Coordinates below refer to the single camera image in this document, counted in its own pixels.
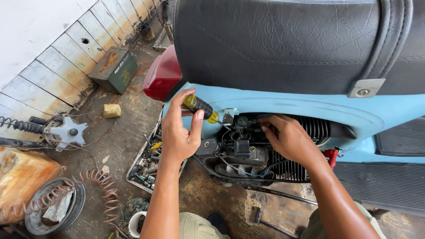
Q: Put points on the person's right hand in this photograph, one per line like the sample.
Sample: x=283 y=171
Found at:
x=292 y=139

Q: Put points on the person's left hand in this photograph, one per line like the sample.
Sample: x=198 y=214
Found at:
x=177 y=136

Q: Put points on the heap of sockets and tools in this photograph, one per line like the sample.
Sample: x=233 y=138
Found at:
x=149 y=162

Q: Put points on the red spark plug cap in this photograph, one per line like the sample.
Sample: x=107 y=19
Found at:
x=330 y=156

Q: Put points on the scooter engine with carburettor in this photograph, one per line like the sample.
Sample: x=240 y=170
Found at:
x=244 y=156

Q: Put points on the light blue scooter body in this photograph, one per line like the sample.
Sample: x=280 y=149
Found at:
x=332 y=106

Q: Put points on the metal scooter stand bar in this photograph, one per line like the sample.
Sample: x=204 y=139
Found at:
x=282 y=194

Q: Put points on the metal tool tray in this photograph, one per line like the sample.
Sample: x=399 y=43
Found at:
x=132 y=174

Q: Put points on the red scooter tail light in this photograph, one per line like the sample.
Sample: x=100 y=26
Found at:
x=162 y=74

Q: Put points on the yellow sponge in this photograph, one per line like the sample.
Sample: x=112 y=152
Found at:
x=112 y=111

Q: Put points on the greenish dirty rag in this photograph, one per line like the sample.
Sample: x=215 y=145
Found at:
x=134 y=205

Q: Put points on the green metal box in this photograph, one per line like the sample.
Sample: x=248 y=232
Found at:
x=114 y=71

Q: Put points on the person's black shoe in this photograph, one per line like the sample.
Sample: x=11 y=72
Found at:
x=215 y=219

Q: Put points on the flat metal tray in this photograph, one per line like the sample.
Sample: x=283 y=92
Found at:
x=161 y=41

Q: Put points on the black leather scooter seat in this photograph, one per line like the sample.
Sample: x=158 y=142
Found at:
x=282 y=43

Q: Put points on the white plastic cup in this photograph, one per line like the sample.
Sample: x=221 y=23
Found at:
x=134 y=224

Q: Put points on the black ribbed scooter floor mat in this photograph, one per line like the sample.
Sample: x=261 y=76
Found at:
x=385 y=186

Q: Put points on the black dirty bucket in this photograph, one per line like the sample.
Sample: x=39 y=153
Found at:
x=146 y=32

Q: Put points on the silver wheel hub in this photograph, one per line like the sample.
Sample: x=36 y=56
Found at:
x=64 y=132

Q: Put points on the grey metal wheel rim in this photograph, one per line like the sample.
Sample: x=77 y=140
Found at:
x=74 y=205

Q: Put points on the grey rag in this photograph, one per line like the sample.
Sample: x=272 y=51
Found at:
x=58 y=209

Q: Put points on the black shock absorber spring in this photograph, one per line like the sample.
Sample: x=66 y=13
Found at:
x=23 y=125

